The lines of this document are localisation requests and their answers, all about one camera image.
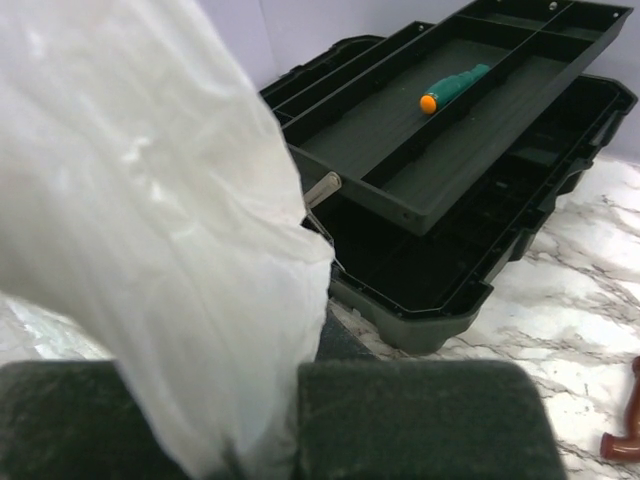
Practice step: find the green handled screwdriver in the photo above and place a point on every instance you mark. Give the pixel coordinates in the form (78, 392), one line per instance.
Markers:
(447, 89)

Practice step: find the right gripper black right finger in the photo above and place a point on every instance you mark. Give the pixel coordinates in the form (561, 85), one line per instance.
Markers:
(364, 417)

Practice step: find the brown pipe fitting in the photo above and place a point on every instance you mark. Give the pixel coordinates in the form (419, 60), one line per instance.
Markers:
(625, 449)

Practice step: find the white plastic bag lemon print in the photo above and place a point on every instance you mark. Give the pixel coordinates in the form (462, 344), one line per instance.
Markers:
(147, 193)

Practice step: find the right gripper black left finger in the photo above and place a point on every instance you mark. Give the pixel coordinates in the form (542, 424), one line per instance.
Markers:
(75, 420)

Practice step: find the black plastic toolbox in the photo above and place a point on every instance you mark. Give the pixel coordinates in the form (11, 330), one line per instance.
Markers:
(431, 207)

